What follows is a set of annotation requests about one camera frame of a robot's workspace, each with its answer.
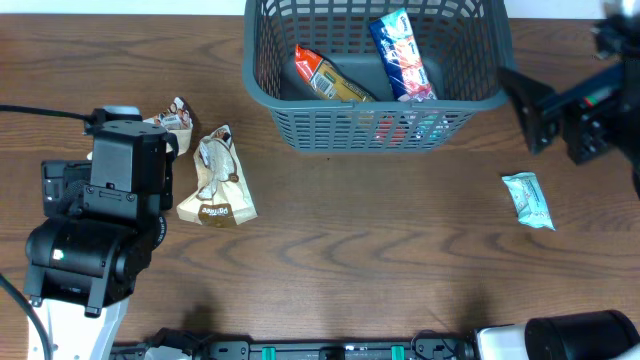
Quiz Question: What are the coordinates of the teal snack bar wrapper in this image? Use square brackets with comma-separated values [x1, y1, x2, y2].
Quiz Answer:
[502, 172, 555, 230]

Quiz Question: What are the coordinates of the multicolour tissue pack strip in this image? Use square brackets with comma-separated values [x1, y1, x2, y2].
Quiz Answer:
[368, 7, 451, 144]

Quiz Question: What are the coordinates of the long beige snack bag strip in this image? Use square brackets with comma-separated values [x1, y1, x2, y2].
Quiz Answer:
[144, 97, 195, 155]

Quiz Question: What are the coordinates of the beige brown snack bag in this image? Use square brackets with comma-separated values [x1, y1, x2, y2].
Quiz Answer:
[177, 125, 258, 228]

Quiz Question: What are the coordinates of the grey plastic basket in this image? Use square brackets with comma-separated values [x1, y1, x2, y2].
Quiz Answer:
[243, 0, 515, 153]

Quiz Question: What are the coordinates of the orange cracker sleeve package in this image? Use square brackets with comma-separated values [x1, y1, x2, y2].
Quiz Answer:
[293, 43, 406, 146]

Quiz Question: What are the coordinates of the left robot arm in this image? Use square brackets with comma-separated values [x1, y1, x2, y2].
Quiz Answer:
[24, 106, 179, 359]

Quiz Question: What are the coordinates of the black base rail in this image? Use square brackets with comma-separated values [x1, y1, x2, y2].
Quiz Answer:
[108, 328, 478, 360]

